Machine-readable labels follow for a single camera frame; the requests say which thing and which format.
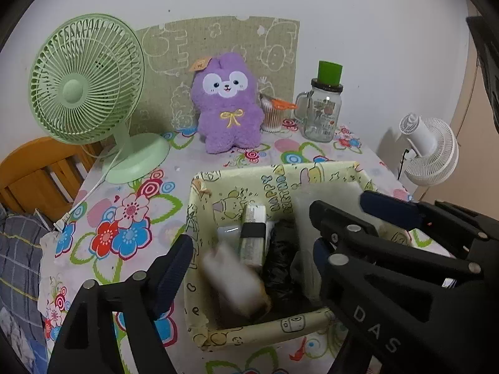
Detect white orange tissue pack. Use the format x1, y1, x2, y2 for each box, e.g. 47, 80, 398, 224
202, 242, 274, 316

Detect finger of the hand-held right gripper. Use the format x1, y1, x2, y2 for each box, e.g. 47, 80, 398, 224
361, 191, 437, 227
309, 200, 486, 288

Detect white fan power cable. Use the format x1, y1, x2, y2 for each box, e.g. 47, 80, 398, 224
54, 146, 125, 232

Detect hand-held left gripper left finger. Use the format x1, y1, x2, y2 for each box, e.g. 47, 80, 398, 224
47, 234, 194, 374

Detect cotton swab jar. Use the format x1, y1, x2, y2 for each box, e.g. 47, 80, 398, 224
260, 95, 287, 133

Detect beige wooden door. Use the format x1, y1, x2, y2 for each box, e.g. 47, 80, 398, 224
415, 0, 499, 219

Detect yellow printed fabric storage box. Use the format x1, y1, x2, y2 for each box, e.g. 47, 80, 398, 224
183, 161, 414, 353

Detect green desk fan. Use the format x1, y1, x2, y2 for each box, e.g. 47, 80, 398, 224
29, 13, 170, 185

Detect green plastic cup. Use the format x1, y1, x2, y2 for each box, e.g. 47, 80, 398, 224
317, 60, 344, 86

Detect white clip fan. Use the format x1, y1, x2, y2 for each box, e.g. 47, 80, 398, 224
398, 113, 460, 186

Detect black fan cable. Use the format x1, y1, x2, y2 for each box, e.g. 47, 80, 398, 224
397, 147, 410, 182

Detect orange scissors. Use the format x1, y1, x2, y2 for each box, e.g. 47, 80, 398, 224
269, 97, 298, 110

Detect black plastic bag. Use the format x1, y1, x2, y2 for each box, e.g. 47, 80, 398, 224
263, 220, 324, 312

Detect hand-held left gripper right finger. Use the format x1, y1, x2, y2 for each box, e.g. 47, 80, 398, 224
314, 238, 480, 374

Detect small white plastic case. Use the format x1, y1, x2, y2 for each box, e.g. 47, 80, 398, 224
216, 224, 242, 248

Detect pale pack with black band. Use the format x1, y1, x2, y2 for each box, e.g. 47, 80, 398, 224
239, 203, 275, 267

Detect green printed wall mat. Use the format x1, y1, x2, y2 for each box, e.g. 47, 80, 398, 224
134, 16, 301, 133

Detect grey plaid blanket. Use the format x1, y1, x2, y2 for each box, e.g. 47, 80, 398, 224
0, 203, 49, 374

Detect glass jar mug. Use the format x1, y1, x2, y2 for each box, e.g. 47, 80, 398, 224
294, 79, 346, 143

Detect purple plush bunny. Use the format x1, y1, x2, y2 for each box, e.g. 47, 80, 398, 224
190, 51, 264, 154

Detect floral tablecloth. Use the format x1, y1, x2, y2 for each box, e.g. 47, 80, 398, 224
39, 125, 449, 374

